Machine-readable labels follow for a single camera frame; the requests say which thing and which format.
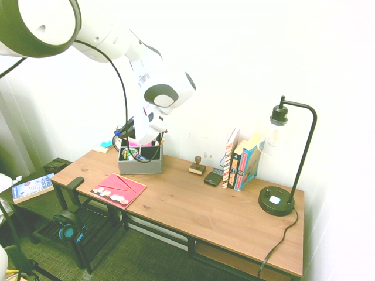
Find blue cover book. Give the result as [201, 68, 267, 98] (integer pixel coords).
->
[234, 132, 266, 192]

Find red striped spine book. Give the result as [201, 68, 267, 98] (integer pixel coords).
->
[222, 128, 241, 189]

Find black camera stand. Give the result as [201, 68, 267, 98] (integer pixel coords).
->
[0, 201, 39, 281]

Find black twin-bell alarm clock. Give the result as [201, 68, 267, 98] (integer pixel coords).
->
[112, 125, 125, 153]

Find red sushi book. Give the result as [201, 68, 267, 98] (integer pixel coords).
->
[88, 172, 148, 210]

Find wooden rubber stamp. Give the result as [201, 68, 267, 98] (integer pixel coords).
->
[188, 155, 207, 176]

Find black and blue headphones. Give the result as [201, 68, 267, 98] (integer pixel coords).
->
[53, 211, 89, 245]

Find black calculator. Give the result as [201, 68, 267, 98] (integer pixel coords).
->
[203, 167, 225, 187]

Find grey fabric desk organizer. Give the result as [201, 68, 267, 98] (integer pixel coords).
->
[117, 142, 164, 176]

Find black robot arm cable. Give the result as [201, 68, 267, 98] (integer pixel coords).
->
[73, 40, 161, 163]

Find black headphone hook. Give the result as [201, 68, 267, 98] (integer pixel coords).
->
[64, 176, 86, 212]

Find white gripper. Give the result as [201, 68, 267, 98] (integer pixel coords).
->
[119, 104, 169, 146]

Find black side table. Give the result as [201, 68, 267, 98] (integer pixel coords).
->
[0, 157, 124, 275]

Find small black box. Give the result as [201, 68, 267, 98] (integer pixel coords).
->
[43, 159, 69, 174]

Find blue and white paperback book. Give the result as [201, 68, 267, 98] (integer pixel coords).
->
[11, 172, 56, 205]

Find black lamp power cable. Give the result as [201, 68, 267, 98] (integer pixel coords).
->
[257, 208, 299, 277]

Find orange and black cover book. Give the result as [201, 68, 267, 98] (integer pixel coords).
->
[227, 139, 250, 190]

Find black desk lamp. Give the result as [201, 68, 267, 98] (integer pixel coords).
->
[258, 95, 318, 217]

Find wooden desk with black frame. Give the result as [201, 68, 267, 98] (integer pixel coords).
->
[50, 145, 306, 281]

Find white cloth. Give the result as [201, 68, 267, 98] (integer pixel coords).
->
[0, 172, 23, 194]

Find white and yellow notepad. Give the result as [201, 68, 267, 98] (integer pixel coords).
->
[92, 140, 115, 155]

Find green tape roll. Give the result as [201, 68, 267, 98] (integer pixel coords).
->
[121, 147, 139, 161]

